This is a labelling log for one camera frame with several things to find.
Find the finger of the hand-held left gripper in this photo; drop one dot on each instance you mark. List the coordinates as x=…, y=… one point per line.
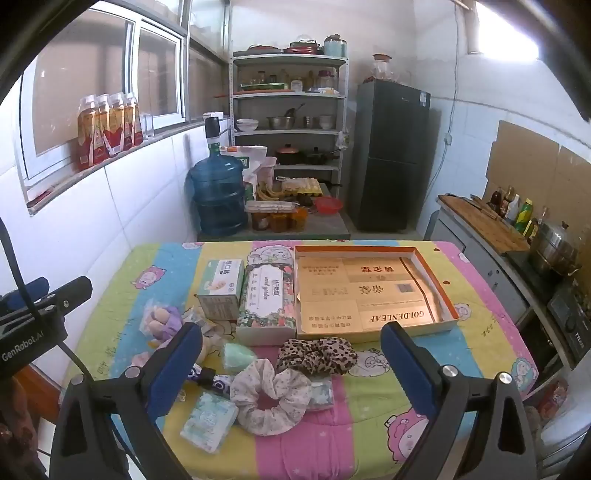
x=69, y=290
x=27, y=288

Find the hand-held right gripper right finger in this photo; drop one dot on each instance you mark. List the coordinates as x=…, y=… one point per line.
x=408, y=367

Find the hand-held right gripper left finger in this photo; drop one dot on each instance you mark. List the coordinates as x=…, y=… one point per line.
x=175, y=369

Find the plush bear purple dress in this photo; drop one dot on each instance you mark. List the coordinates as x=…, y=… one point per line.
x=159, y=318

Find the large pale blue tissue packet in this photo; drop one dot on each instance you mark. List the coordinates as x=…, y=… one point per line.
x=207, y=422

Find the orange cardboard box tray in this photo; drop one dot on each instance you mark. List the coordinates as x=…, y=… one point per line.
x=369, y=286

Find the leopard print scrunchie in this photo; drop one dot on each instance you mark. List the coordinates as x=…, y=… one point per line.
x=316, y=355

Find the white floral scrunchie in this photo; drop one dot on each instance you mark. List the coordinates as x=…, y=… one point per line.
x=272, y=397

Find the person's left forearm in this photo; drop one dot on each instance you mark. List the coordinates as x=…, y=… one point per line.
x=16, y=424

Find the green white carton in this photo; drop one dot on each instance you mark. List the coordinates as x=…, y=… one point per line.
x=219, y=286

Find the floral tissue box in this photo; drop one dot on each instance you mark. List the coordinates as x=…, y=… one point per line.
x=268, y=295

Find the grey kitchen cabinet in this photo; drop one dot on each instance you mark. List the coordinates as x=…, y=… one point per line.
x=466, y=254

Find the red plastic bag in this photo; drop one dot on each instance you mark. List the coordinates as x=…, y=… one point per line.
x=554, y=397

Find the black induction cooker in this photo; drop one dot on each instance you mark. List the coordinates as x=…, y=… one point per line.
x=521, y=265

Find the red label drink bottle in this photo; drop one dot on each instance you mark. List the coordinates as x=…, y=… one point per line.
x=87, y=138
x=133, y=122
x=117, y=127
x=104, y=131

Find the wooden cutting board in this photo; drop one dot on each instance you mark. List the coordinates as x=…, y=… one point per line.
x=485, y=221

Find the gas stove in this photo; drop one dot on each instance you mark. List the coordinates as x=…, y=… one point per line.
x=570, y=318

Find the jar of brown preserve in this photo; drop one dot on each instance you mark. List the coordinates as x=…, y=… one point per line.
x=261, y=222

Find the blue water jug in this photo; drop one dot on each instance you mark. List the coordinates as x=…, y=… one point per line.
x=217, y=194

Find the jar of orange preserve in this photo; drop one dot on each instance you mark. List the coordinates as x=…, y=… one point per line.
x=299, y=218
x=280, y=223

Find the red plastic basket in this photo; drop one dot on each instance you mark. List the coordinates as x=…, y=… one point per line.
x=329, y=205

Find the clear glass cup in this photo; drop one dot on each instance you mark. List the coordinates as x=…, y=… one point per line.
x=147, y=125

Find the steel steamer pot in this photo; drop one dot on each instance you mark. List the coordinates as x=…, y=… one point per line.
x=554, y=249

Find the dark sauce bottle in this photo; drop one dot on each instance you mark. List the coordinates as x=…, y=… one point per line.
x=495, y=201

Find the white plastic bottle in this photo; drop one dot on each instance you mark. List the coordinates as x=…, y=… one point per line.
x=512, y=210

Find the clear noodle container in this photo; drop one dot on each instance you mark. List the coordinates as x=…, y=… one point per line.
x=270, y=206

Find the yellow green bottle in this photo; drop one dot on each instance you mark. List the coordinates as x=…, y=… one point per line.
x=524, y=217

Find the brown sauce bottle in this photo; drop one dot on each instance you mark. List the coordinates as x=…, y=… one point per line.
x=508, y=196

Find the bananas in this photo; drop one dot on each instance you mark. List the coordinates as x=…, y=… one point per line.
x=268, y=193

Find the dark fridge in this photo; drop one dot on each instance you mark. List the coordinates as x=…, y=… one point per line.
x=388, y=157

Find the egg tray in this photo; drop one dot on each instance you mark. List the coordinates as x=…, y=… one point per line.
x=300, y=185

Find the black water pump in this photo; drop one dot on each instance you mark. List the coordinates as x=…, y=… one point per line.
x=211, y=131

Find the white green flour bag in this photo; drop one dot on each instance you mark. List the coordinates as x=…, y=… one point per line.
x=240, y=161

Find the pink white bag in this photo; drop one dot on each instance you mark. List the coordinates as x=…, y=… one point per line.
x=267, y=170

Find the sliding window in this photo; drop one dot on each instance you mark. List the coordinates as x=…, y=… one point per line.
x=92, y=69

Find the black wok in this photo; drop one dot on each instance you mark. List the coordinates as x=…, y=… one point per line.
x=318, y=157

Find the black pot with red lid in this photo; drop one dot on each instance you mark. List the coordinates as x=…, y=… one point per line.
x=288, y=154

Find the white bowl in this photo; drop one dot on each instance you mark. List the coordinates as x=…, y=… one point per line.
x=247, y=125

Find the steel basin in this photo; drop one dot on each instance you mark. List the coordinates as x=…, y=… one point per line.
x=280, y=122

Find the green tray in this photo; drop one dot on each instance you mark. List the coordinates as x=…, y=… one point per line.
x=263, y=86

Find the white metal shelf rack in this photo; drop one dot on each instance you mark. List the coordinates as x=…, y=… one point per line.
x=288, y=94

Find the jar with red lid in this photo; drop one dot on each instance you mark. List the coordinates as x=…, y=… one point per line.
x=326, y=79

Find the glass jar with brown lid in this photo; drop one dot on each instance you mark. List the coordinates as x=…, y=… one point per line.
x=382, y=68

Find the flat red dish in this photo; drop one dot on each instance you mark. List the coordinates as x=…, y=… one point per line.
x=262, y=49

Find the teal canister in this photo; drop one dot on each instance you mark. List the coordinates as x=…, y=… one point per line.
x=335, y=46

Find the red pan with glass lid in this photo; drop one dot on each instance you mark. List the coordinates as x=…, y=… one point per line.
x=302, y=47

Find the high window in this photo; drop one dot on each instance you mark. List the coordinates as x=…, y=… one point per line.
x=503, y=27

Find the cardboard sheets on wall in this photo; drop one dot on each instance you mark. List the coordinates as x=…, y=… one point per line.
x=531, y=161

